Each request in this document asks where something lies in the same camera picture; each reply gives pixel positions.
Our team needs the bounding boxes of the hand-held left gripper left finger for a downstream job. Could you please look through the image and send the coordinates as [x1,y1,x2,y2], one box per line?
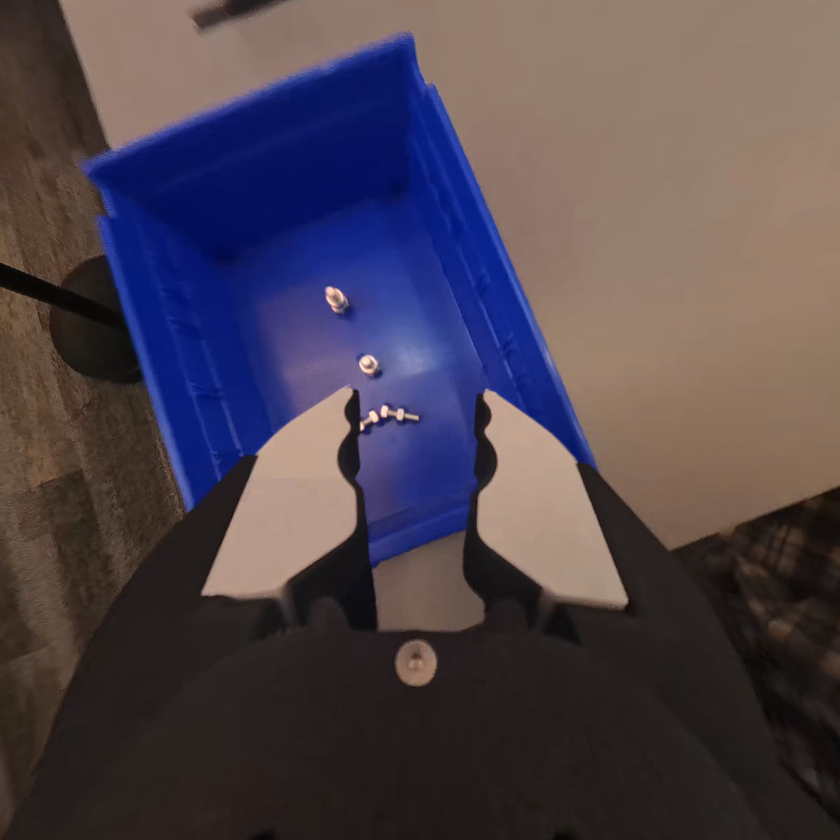
[200,386,378,601]

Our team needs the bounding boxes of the black round stand base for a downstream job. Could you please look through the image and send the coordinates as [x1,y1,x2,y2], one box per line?
[0,255,143,386]

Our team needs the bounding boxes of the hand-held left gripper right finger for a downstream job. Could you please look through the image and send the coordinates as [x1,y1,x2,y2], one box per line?
[462,388,630,611]

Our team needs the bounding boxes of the blue parts bin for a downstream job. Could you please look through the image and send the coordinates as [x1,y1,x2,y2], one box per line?
[84,31,597,567]

